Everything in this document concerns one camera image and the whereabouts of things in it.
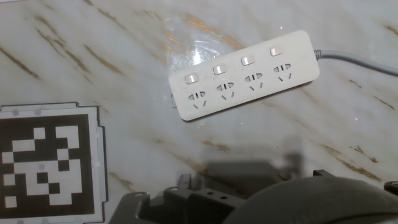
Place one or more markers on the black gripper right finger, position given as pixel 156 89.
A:
pixel 392 187

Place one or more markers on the clear plastic film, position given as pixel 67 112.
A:
pixel 199 40

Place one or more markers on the white four-socket power strip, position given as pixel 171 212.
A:
pixel 242 90

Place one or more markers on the black white fiducial marker board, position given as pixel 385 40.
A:
pixel 46 168

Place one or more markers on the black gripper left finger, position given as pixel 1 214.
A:
pixel 202 205

